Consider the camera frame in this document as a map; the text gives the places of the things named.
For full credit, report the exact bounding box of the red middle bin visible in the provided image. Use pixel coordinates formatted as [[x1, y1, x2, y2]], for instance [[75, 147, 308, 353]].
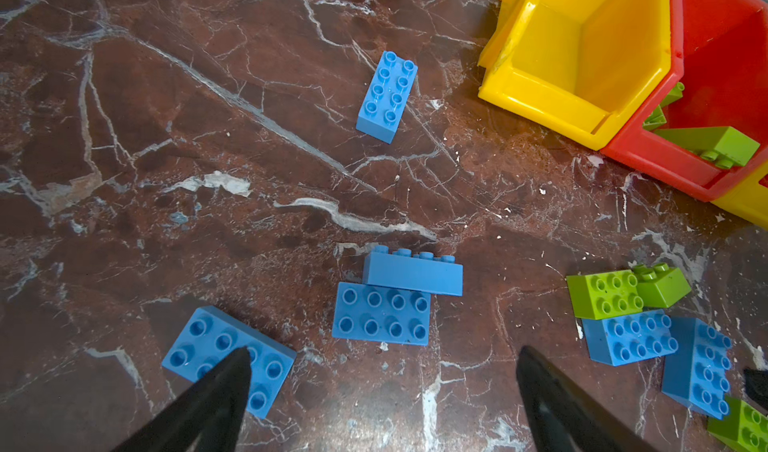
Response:
[[602, 0, 767, 202]]

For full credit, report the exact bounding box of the yellow bin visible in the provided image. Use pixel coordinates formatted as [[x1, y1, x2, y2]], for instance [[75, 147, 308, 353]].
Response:
[[478, 0, 673, 150], [713, 163, 768, 229]]

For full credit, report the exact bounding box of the left yellow bin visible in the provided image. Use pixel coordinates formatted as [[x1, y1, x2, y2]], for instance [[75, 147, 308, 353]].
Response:
[[478, 0, 673, 150]]

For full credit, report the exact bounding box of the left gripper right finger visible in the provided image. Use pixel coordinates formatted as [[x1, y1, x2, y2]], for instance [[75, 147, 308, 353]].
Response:
[[516, 345, 653, 451]]

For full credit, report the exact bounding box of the small green brick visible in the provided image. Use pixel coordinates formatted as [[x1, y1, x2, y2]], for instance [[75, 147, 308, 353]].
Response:
[[643, 82, 685, 131], [632, 262, 691, 308]]

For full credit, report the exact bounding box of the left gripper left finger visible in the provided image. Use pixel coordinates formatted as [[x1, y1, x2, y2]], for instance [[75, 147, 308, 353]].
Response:
[[115, 347, 251, 451]]

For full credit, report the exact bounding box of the right yellow bin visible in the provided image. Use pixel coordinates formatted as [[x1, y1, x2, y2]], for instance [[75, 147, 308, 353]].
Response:
[[713, 163, 768, 229]]

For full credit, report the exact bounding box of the blue brick cluster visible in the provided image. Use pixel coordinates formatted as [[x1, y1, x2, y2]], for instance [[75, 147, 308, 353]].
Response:
[[332, 282, 431, 346]]

